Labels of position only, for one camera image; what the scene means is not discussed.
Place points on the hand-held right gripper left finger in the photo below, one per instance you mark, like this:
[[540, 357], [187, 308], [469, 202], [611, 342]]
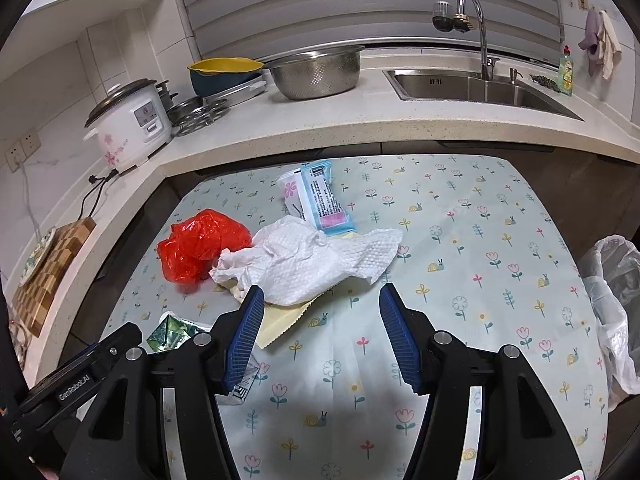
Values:
[[245, 340]]

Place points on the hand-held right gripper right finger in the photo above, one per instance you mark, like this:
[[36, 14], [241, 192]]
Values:
[[400, 340]]

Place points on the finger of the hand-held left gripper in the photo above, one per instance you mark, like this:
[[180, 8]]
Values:
[[120, 337]]

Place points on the green foil wrapper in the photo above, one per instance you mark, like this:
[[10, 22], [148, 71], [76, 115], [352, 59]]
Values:
[[170, 334]]

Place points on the white paper towel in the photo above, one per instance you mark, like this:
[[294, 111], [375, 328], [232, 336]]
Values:
[[310, 260]]

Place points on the clear plastic bin liner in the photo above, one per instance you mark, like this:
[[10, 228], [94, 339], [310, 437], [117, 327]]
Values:
[[612, 350]]

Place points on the black trash bin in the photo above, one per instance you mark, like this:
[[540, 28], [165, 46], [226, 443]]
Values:
[[625, 285]]

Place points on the yellow cloth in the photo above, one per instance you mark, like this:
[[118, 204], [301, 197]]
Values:
[[280, 322]]

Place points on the floral printed tablecloth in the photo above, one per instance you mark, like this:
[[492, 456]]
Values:
[[450, 285]]

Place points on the checkered wooden cutting board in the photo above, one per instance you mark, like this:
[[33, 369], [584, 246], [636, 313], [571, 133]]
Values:
[[55, 260]]

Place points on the red plastic bag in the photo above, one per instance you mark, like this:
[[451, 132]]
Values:
[[200, 245]]

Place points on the patterned plate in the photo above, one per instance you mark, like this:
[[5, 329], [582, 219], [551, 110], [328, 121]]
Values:
[[37, 255]]

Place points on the white pink-flowered packet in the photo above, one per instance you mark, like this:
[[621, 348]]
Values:
[[290, 192]]

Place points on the blue white packet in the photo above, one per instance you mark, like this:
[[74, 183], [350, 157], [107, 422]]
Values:
[[322, 200]]

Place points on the white floral rice cooker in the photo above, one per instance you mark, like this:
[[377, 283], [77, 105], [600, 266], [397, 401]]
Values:
[[130, 125]]

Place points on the white kitchen counter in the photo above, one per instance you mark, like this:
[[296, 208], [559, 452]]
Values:
[[350, 120]]

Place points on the round steel steamer rack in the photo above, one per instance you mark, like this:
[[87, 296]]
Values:
[[200, 117]]

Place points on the small steel pot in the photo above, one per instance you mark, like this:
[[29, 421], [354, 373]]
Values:
[[182, 109]]

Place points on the dark lidded pot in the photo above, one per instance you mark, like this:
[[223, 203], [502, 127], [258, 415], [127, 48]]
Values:
[[166, 95]]

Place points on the metal tray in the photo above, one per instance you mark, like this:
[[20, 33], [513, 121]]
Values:
[[240, 92]]

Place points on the blue plastic basin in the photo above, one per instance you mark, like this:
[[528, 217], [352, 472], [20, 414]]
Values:
[[215, 85]]

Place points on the stainless steel sink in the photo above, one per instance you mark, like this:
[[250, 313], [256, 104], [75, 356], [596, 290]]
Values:
[[475, 90]]

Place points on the steel colander bowl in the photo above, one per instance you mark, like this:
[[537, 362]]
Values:
[[315, 77]]

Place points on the sink soap dispenser pump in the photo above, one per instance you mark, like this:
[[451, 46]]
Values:
[[515, 75]]

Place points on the dark scouring pad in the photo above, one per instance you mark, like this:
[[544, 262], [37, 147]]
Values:
[[545, 82]]

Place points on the green dish soap bottle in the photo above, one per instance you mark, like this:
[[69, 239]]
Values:
[[566, 75]]

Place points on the chrome gooseneck faucet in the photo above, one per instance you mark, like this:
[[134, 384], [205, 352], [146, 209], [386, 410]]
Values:
[[482, 35]]

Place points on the grey striped window blind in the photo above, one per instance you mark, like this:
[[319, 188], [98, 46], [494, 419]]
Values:
[[350, 0]]

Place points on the purple hanging cloth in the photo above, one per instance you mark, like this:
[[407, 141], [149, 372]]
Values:
[[594, 30]]

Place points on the beige hanging cloth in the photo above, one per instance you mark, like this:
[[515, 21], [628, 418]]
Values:
[[610, 40]]

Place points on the white wall outlet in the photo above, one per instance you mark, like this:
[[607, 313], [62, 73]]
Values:
[[22, 149]]

